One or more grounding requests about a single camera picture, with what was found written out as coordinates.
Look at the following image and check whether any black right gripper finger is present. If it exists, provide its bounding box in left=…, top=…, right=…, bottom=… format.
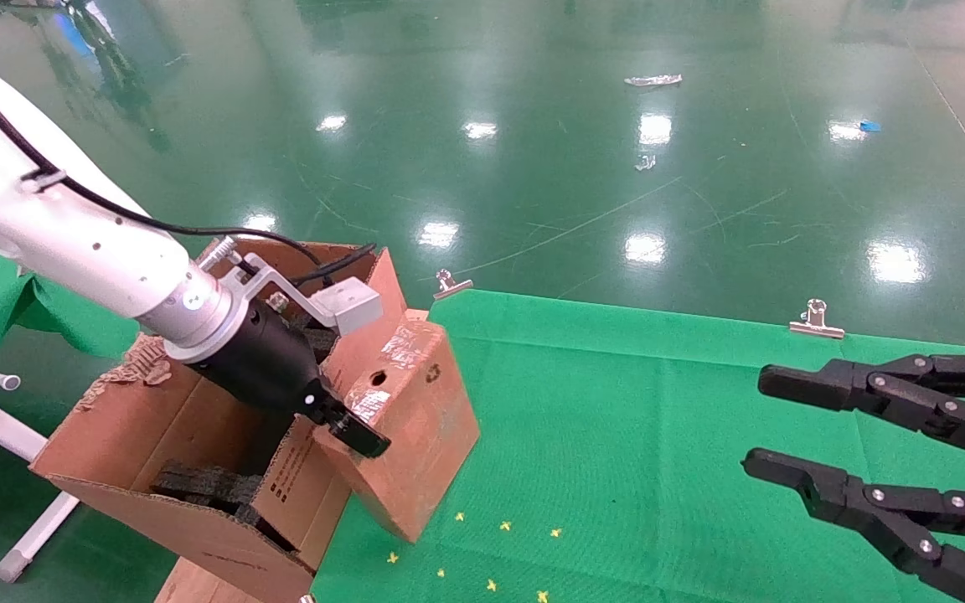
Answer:
left=757, top=353, right=965, bottom=491
left=742, top=448, right=965, bottom=603

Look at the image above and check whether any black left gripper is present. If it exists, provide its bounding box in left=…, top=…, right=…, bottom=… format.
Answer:
left=188, top=298, right=393, bottom=460

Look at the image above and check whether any small brown cardboard box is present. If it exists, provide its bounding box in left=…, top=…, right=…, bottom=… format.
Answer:
left=312, top=310, right=482, bottom=544

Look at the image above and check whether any large open cardboard carton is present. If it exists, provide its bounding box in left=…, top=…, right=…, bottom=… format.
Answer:
left=30, top=239, right=408, bottom=603

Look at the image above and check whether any black corrugated foam insert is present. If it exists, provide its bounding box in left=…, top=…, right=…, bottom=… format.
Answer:
left=152, top=459, right=299, bottom=554

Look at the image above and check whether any green table cloth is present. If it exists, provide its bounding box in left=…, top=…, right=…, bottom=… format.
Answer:
left=312, top=289, right=965, bottom=603

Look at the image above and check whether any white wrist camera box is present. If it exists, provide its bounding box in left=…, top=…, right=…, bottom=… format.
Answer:
left=323, top=278, right=384, bottom=336

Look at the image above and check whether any silver camera bracket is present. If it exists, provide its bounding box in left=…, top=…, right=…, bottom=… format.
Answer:
left=198, top=237, right=341, bottom=332

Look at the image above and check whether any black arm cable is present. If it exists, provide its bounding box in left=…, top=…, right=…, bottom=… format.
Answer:
left=0, top=54, right=379, bottom=292

